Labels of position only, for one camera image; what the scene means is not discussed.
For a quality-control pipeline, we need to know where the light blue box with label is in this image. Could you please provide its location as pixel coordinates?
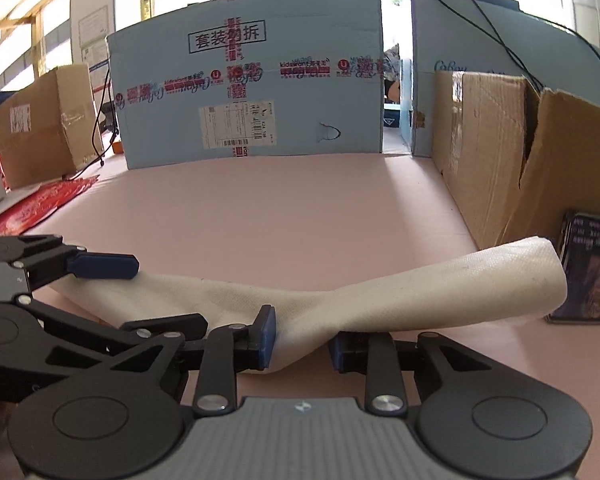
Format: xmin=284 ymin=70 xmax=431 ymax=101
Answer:
xmin=106 ymin=0 xmax=385 ymax=171

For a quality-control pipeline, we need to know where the sealed brown cardboard box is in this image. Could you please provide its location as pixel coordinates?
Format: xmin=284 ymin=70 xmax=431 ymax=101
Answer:
xmin=0 ymin=63 xmax=106 ymax=190

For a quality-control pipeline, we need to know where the dark printed book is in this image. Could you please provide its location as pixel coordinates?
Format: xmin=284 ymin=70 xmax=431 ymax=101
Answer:
xmin=547 ymin=210 xmax=600 ymax=325

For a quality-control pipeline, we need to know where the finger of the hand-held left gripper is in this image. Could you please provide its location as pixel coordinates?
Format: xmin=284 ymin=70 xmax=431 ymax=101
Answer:
xmin=12 ymin=296 xmax=209 ymax=366
xmin=10 ymin=234 xmax=140 ymax=291

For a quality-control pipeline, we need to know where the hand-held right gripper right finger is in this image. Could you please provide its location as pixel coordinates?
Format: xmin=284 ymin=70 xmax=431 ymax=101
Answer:
xmin=328 ymin=332 xmax=486 ymax=416

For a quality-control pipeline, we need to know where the white wall notice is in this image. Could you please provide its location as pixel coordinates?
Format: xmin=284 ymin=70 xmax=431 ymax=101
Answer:
xmin=78 ymin=5 xmax=110 ymax=68

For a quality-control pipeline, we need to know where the open brown cardboard box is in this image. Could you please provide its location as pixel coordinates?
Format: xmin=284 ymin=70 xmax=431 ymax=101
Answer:
xmin=432 ymin=70 xmax=600 ymax=252

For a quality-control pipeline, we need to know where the plain light blue cardboard box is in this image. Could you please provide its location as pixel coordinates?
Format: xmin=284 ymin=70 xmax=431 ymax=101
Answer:
xmin=411 ymin=0 xmax=600 ymax=158

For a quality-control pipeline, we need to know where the red paper-cut decoration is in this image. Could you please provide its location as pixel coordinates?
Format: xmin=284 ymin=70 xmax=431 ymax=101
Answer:
xmin=0 ymin=175 xmax=101 ymax=238

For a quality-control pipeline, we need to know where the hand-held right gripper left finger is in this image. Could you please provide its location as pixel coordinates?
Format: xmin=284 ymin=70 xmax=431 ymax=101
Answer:
xmin=102 ymin=305 xmax=277 ymax=417

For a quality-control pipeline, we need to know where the gold window frame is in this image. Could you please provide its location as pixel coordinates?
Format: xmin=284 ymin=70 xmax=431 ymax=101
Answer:
xmin=0 ymin=0 xmax=156 ymax=126

